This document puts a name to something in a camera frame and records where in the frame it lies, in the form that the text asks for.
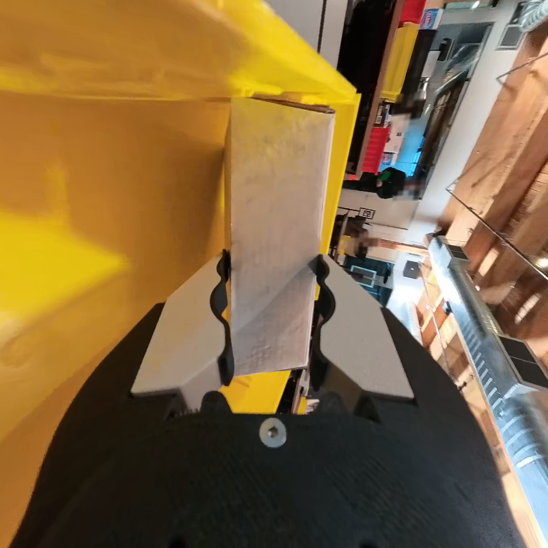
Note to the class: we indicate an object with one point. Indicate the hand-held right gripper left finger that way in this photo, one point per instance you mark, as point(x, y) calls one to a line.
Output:
point(180, 346)

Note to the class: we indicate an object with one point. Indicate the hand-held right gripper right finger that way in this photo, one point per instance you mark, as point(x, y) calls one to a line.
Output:
point(368, 346)

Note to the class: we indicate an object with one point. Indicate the white cardboard box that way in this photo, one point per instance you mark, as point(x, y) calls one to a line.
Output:
point(274, 214)

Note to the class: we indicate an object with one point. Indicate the large yellow plastic bin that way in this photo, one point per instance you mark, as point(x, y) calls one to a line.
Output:
point(107, 171)

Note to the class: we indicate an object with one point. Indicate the fiducial marker sign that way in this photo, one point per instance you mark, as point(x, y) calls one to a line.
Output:
point(367, 213)

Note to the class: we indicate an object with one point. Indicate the red plastic bin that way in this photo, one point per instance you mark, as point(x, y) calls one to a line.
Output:
point(377, 150)
point(413, 10)

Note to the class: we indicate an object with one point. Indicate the small yellow plastic bin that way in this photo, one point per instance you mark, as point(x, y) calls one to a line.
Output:
point(400, 60)

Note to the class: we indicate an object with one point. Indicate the silver ventilation duct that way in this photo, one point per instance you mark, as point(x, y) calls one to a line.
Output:
point(483, 342)

